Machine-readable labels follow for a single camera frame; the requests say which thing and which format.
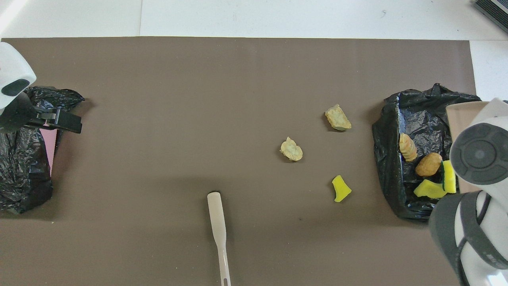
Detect beige brush with black bristles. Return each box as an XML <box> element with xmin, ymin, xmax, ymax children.
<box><xmin>207</xmin><ymin>192</ymin><xmax>231</xmax><ymax>286</ymax></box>

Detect brown table mat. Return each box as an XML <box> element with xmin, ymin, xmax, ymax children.
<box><xmin>0</xmin><ymin>37</ymin><xmax>498</xmax><ymax>286</ymax></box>

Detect pale beige sponge chunk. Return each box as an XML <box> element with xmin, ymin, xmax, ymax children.
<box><xmin>325</xmin><ymin>104</ymin><xmax>352</xmax><ymax>131</ymax></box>
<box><xmin>399</xmin><ymin>133</ymin><xmax>418</xmax><ymax>162</ymax></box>
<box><xmin>280</xmin><ymin>137</ymin><xmax>303</xmax><ymax>162</ymax></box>

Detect beige plastic dustpan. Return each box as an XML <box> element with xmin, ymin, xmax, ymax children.
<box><xmin>445</xmin><ymin>101</ymin><xmax>491</xmax><ymax>194</ymax></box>

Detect yellow sponge block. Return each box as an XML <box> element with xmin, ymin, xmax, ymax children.
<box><xmin>414</xmin><ymin>180</ymin><xmax>447</xmax><ymax>199</ymax></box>

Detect black bag over pink bin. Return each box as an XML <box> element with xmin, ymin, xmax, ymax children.
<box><xmin>0</xmin><ymin>86</ymin><xmax>85</xmax><ymax>215</ymax></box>

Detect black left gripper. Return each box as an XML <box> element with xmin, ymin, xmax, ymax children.
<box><xmin>0</xmin><ymin>93</ymin><xmax>83</xmax><ymax>134</ymax></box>

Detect pink bin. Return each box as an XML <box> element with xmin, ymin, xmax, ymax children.
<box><xmin>39</xmin><ymin>122</ymin><xmax>60</xmax><ymax>176</ymax></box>

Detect small curved yellow sponge piece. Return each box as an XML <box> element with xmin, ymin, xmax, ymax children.
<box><xmin>332</xmin><ymin>175</ymin><xmax>352</xmax><ymax>203</ymax></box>

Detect black trash bag bin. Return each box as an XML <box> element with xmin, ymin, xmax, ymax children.
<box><xmin>372</xmin><ymin>83</ymin><xmax>483</xmax><ymax>221</ymax></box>

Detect orange-brown sponge chunk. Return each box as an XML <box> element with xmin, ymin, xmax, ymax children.
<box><xmin>415</xmin><ymin>153</ymin><xmax>443</xmax><ymax>177</ymax></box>

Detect dark grey ribbed device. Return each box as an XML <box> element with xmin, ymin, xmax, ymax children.
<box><xmin>473</xmin><ymin>0</ymin><xmax>508</xmax><ymax>33</ymax></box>

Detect green and yellow sponge piece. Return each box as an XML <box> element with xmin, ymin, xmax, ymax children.
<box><xmin>439</xmin><ymin>160</ymin><xmax>457</xmax><ymax>194</ymax></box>

